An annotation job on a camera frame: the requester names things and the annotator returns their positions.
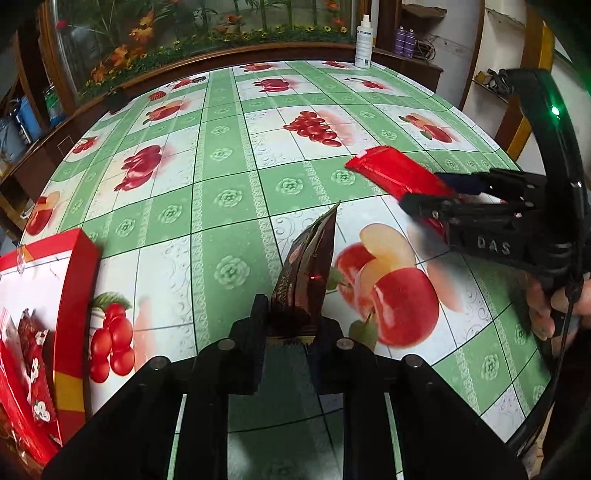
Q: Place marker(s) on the flower wall mural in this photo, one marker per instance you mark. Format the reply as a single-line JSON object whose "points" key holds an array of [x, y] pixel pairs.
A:
{"points": [[184, 27]]}

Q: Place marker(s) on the clear plastic bottle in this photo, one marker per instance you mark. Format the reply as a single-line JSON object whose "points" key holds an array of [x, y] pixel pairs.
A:
{"points": [[53, 106]]}

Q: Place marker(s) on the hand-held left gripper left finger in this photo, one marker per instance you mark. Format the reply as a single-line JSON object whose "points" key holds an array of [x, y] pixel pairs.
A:
{"points": [[261, 323]]}

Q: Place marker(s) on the white spray bottle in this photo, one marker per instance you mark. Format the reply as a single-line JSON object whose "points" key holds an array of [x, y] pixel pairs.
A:
{"points": [[364, 41]]}

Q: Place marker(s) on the purple spray can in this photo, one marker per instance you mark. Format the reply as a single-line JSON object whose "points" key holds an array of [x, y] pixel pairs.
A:
{"points": [[411, 44], [400, 41]]}

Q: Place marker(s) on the blue plastic jug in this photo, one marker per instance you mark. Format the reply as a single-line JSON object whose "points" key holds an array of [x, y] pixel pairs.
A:
{"points": [[28, 119]]}

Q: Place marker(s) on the red cardboard box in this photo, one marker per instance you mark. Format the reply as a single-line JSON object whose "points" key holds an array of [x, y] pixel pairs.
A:
{"points": [[76, 295]]}

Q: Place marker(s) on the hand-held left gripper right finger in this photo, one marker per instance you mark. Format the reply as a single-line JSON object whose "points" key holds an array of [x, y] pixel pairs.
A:
{"points": [[328, 344]]}

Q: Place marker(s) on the dark purple snack packet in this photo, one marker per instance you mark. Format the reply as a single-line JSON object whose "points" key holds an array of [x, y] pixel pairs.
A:
{"points": [[309, 277]]}

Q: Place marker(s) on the person's right hand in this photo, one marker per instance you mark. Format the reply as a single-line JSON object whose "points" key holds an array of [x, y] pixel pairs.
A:
{"points": [[542, 309]]}

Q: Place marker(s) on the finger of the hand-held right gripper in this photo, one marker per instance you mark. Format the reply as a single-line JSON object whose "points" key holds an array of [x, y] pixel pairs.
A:
{"points": [[464, 182], [429, 206]]}

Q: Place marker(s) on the small black object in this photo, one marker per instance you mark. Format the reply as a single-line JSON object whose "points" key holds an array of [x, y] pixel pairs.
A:
{"points": [[117, 101]]}

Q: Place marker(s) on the tools on shelf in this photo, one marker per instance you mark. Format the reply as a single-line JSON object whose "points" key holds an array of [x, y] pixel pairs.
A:
{"points": [[491, 79]]}

